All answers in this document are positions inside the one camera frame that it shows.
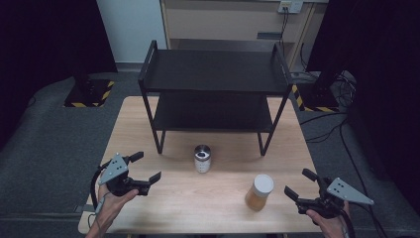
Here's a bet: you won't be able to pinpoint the hand-held gripper cable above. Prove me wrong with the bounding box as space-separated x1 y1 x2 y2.
340 209 357 238
90 161 112 210

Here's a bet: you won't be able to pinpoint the white wall power outlet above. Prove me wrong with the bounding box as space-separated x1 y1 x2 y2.
276 0 304 15

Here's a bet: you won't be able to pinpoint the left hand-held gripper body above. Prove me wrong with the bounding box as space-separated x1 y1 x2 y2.
98 153 147 197

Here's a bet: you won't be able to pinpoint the bundle of black floor cables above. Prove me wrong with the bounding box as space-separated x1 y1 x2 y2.
298 43 359 111

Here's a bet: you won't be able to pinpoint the beige wooden cabinet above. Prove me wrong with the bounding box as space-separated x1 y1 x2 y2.
159 0 330 72

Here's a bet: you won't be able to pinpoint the person's left hand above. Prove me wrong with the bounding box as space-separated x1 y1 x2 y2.
95 183 140 226

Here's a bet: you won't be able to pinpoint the long black floor cable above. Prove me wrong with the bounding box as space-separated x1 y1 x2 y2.
298 111 389 238

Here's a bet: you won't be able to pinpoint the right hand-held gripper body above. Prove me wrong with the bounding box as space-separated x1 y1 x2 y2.
296 177 374 220

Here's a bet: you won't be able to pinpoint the black outlet cable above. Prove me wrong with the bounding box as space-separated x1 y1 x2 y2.
278 6 289 51

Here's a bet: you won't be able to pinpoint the glass jar with metal lid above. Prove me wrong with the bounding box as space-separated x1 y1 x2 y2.
193 144 212 175

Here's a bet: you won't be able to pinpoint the left hand-held gripper cable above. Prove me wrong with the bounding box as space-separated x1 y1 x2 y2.
90 161 112 210

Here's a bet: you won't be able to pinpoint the dark curtain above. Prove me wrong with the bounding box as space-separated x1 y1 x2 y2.
0 0 119 150
306 0 420 212

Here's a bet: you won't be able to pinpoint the black metal shelf rack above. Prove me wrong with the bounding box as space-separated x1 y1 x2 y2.
138 39 294 157

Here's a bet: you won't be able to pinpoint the orange spice jar white lid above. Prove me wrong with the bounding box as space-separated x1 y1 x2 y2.
244 174 275 212

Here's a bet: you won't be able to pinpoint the right hand-held gripper cable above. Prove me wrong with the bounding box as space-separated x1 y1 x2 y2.
340 209 357 238

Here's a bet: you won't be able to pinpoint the person's right hand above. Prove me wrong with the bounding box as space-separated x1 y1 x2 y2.
305 201 352 238

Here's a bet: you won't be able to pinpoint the striped stand base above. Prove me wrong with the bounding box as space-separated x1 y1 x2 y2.
62 67 116 108
291 73 341 113

